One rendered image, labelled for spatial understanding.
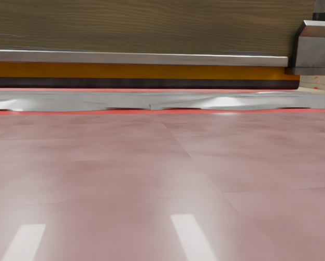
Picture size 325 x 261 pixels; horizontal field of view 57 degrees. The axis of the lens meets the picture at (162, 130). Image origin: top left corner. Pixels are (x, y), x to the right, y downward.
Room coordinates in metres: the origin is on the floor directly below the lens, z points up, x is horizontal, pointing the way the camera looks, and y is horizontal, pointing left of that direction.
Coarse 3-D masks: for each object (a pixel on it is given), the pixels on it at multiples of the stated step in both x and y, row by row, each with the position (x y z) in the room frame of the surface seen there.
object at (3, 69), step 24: (0, 72) 0.29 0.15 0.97; (24, 72) 0.29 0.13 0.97; (48, 72) 0.29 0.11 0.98; (72, 72) 0.30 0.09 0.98; (96, 72) 0.30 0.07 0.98; (120, 72) 0.30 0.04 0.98; (144, 72) 0.31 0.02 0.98; (168, 72) 0.31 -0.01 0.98; (192, 72) 0.32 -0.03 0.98; (216, 72) 0.32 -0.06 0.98; (240, 72) 0.32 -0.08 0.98; (264, 72) 0.33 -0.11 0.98
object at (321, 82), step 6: (300, 78) 0.46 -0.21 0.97; (306, 78) 0.44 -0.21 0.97; (312, 78) 0.43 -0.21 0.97; (318, 78) 0.42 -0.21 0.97; (324, 78) 0.41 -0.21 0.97; (300, 84) 0.46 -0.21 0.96; (306, 84) 0.44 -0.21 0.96; (312, 84) 0.43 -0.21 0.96; (318, 84) 0.42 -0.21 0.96; (324, 84) 0.40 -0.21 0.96
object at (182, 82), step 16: (0, 80) 0.29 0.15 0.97; (16, 80) 0.29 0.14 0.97; (32, 80) 0.29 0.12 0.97; (48, 80) 0.29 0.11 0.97; (64, 80) 0.29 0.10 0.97; (80, 80) 0.30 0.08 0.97; (96, 80) 0.30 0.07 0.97; (112, 80) 0.30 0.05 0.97; (128, 80) 0.30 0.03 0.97; (144, 80) 0.31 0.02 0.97; (160, 80) 0.31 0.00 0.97; (176, 80) 0.31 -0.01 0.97; (192, 80) 0.32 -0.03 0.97; (208, 80) 0.32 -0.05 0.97; (224, 80) 0.32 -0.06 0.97; (240, 80) 0.32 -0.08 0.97; (256, 80) 0.33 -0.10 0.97; (272, 80) 0.33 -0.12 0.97; (288, 80) 0.33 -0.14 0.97
